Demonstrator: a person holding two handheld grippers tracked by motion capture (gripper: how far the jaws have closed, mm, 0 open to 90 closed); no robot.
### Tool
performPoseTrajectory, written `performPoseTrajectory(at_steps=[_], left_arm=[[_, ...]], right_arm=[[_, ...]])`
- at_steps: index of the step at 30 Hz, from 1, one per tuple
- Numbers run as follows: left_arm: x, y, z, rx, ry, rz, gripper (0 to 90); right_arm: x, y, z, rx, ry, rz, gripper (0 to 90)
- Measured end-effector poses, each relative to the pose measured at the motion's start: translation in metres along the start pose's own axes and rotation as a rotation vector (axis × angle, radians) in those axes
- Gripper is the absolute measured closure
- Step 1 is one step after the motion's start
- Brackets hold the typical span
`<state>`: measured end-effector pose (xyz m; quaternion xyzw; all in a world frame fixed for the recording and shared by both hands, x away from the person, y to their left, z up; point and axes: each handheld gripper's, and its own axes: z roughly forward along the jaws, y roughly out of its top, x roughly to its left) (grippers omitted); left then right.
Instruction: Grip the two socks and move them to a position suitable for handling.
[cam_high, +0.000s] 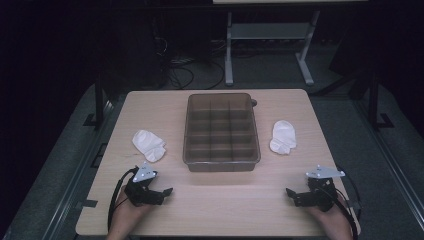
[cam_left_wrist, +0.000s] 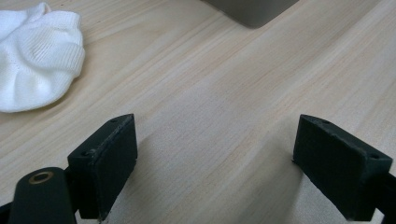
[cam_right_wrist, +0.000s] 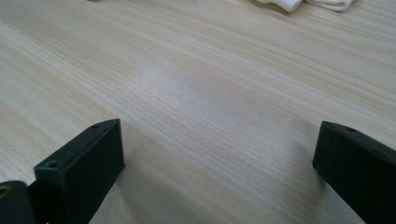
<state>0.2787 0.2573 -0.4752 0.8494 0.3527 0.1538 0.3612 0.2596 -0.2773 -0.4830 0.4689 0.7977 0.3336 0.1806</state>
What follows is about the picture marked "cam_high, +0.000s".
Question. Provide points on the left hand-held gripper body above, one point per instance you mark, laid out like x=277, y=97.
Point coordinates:
x=143, y=175

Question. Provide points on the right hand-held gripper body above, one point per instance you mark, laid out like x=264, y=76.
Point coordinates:
x=320, y=193

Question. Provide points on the white ankle sock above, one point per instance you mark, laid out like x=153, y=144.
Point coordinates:
x=148, y=145
x=283, y=136

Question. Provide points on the grey compartment tray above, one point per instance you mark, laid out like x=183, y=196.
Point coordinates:
x=220, y=133

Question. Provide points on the person's right hand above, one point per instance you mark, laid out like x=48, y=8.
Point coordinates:
x=330, y=220

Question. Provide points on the person's left hand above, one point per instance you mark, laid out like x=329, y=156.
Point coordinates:
x=130, y=213

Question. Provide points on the grey metal rail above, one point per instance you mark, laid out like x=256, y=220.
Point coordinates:
x=390, y=160
x=80, y=166

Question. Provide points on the black upright post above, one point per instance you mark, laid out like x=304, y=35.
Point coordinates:
x=99, y=100
x=374, y=100

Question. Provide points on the white metal table frame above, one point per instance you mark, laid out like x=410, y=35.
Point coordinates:
x=270, y=31

